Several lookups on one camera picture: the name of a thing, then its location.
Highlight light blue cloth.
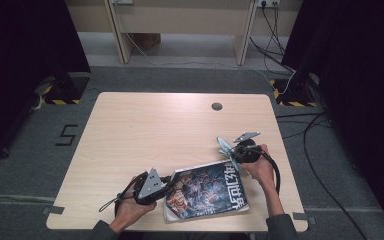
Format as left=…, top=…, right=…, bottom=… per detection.
left=216, top=135, right=243, bottom=172

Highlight black cable tie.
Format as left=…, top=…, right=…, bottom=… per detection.
left=98, top=196, right=121, bottom=213

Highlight person's right hand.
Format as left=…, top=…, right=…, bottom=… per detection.
left=241, top=143, right=277, bottom=190

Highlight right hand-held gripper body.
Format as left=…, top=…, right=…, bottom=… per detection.
left=230, top=131, right=267, bottom=165

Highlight white floor cable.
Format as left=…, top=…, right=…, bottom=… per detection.
left=124, top=32, right=297, bottom=96

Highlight thick black gripper cable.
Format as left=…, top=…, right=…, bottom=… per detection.
left=251, top=146, right=282, bottom=195

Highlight blue illustrated magazine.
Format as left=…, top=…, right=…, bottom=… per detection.
left=162, top=159, right=250, bottom=224

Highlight black power cable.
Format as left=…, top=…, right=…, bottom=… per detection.
left=249, top=37, right=296, bottom=74
left=260, top=2, right=287, bottom=57

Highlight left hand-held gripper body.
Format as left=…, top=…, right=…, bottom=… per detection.
left=131, top=167, right=174, bottom=206

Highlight grey tape piece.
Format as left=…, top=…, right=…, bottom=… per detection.
left=41, top=205, right=66, bottom=216
left=292, top=211, right=317, bottom=225

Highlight black curtain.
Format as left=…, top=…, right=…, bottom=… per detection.
left=281, top=0, right=384, bottom=231
left=0, top=0, right=92, bottom=166

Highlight black stand base hazard tape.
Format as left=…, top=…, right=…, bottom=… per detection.
left=41, top=71, right=91, bottom=106
left=269, top=71, right=319, bottom=108

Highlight long black floor cable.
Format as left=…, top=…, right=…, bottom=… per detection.
left=302, top=112, right=369, bottom=240

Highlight person's left hand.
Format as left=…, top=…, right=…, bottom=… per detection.
left=109, top=176, right=158, bottom=235

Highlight brown cardboard box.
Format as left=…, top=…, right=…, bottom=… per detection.
left=131, top=32, right=162, bottom=51

